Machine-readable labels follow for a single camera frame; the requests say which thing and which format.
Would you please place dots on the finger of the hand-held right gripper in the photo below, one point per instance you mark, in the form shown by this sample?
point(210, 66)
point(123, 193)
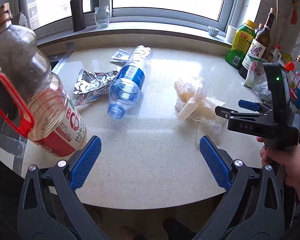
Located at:
point(247, 104)
point(227, 112)

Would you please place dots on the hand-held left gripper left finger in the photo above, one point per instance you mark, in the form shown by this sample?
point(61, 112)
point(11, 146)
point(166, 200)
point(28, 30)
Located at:
point(86, 162)

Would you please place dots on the clear plastic water bottle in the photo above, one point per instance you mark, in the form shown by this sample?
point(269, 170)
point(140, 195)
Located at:
point(132, 75)

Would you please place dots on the silver foil wrapper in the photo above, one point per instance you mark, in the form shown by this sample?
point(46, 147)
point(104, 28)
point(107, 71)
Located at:
point(92, 82)

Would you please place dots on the white paper packet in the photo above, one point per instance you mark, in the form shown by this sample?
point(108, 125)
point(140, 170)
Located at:
point(118, 56)

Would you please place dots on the white bottle red cap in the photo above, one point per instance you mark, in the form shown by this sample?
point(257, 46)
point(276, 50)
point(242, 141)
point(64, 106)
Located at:
point(276, 53)

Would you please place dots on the clear plastic bag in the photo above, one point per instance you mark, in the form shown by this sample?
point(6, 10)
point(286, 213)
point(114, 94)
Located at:
point(192, 97)
point(262, 91)

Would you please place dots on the red capped sauce bottle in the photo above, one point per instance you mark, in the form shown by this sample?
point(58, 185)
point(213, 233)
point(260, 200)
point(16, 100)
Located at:
point(289, 67)

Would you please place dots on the empty glass jar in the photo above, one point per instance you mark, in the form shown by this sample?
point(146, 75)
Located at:
point(101, 17)

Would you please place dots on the small bag with packets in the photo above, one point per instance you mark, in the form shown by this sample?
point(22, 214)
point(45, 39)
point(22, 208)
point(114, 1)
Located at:
point(255, 72)

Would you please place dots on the dark glass wine bottle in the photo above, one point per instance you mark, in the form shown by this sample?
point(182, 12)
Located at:
point(258, 45)

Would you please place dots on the small patterned tea cup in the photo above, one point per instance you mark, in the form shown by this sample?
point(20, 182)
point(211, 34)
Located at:
point(213, 31)

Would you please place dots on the red hanging tool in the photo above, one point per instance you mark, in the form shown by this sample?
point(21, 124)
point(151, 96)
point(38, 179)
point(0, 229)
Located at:
point(294, 13)

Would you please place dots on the window frame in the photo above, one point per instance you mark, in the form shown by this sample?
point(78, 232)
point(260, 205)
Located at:
point(165, 15)

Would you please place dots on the person's right hand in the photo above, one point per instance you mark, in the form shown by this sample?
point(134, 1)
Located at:
point(292, 165)

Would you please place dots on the white paper cup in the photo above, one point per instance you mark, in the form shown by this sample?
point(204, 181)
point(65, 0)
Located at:
point(230, 33)

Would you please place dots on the hanging wooden cutting board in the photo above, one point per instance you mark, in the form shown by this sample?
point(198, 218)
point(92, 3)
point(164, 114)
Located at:
point(283, 12)

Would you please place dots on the dark thermos flask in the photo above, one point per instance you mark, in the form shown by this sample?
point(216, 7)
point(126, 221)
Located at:
point(77, 15)

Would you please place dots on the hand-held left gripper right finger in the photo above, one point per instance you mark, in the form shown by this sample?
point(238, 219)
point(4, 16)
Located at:
point(215, 165)

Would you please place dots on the blue box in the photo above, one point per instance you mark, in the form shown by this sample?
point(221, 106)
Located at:
point(298, 97)

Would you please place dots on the green bottle yellow cap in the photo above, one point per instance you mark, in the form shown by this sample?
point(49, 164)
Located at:
point(240, 45)

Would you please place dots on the gold capped glass bottle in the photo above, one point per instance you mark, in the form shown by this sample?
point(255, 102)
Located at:
point(299, 62)

